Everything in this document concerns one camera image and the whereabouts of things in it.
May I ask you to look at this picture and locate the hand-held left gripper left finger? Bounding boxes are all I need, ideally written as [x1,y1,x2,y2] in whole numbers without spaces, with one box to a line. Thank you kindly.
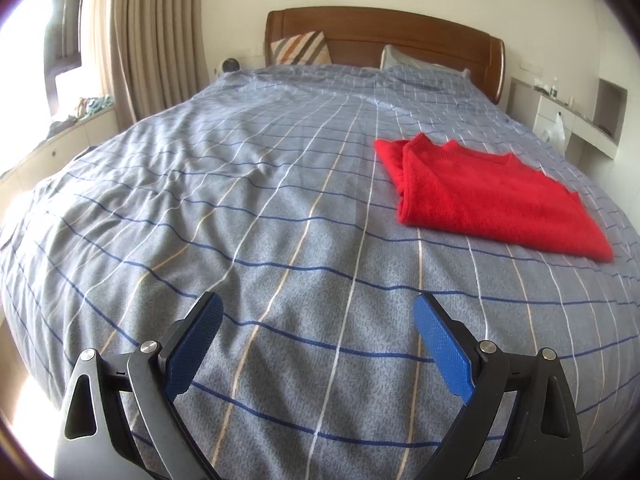
[52,291,224,480]

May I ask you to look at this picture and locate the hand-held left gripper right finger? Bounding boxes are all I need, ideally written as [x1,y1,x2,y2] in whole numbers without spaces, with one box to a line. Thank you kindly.
[411,292,586,480]

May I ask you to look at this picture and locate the red knitted sweater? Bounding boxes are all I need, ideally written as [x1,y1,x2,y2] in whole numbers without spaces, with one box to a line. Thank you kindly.
[373,132,615,263]

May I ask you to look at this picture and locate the clothes pile on window ledge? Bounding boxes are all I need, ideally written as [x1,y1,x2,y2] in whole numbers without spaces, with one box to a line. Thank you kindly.
[47,95,115,138]

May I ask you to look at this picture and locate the blue checked duvet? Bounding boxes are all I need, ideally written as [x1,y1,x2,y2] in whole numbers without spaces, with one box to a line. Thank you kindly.
[0,64,640,480]

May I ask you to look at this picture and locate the white window seat cabinet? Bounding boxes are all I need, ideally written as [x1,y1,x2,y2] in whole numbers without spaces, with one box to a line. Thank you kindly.
[0,105,121,201]

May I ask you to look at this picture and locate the white plastic bag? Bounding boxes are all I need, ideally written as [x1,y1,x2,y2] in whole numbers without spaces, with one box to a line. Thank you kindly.
[542,110,568,148]

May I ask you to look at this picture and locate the white bedside shelf unit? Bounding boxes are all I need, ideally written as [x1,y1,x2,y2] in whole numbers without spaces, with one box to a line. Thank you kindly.
[505,76,628,161]

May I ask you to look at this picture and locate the white pillow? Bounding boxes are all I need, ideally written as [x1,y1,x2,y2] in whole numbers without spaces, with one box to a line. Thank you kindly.
[380,44,472,81]

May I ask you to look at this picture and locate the beige curtain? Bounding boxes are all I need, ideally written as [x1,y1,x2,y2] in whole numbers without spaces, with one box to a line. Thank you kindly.
[109,0,211,126]

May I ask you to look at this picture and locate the wooden bed headboard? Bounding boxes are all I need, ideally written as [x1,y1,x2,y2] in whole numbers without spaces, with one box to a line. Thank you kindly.
[265,7,507,106]

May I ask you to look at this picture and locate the striped pillow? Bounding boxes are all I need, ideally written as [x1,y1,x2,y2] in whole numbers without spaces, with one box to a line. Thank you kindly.
[270,30,333,66]

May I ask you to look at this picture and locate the dark window frame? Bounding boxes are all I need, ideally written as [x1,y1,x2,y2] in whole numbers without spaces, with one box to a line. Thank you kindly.
[42,0,86,93]

